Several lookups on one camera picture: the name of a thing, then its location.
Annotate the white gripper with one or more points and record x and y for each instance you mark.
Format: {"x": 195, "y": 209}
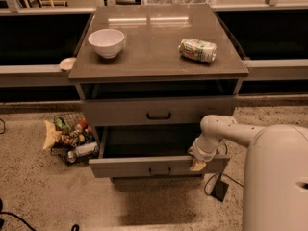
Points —
{"x": 203, "y": 155}

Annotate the grey drawer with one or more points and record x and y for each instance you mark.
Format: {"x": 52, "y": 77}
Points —
{"x": 148, "y": 111}
{"x": 150, "y": 151}
{"x": 114, "y": 180}

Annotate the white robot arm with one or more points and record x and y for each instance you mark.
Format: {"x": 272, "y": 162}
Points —
{"x": 275, "y": 170}

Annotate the grey bottom drawer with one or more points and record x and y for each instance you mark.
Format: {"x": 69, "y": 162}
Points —
{"x": 114, "y": 180}

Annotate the grey top drawer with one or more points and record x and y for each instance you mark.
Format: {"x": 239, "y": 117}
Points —
{"x": 148, "y": 111}

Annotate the grey drawer cabinet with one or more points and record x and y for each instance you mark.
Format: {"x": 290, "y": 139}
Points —
{"x": 149, "y": 64}

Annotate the black floor box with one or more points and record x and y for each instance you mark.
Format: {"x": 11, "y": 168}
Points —
{"x": 219, "y": 190}

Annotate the white plastic bottle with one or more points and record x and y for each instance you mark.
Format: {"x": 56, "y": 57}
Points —
{"x": 85, "y": 149}

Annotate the crushed green white can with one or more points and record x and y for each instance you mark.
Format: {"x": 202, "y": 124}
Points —
{"x": 198, "y": 50}

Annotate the red capped bottle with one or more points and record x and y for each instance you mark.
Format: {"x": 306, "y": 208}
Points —
{"x": 81, "y": 125}

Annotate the yellow chip bag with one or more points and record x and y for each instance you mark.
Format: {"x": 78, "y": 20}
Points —
{"x": 52, "y": 135}

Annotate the white ceramic bowl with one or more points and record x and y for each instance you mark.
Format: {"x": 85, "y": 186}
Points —
{"x": 107, "y": 43}

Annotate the small round white dish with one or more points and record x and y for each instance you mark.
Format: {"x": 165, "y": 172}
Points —
{"x": 67, "y": 64}

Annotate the black wire basket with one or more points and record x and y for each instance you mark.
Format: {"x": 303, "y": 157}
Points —
{"x": 71, "y": 138}

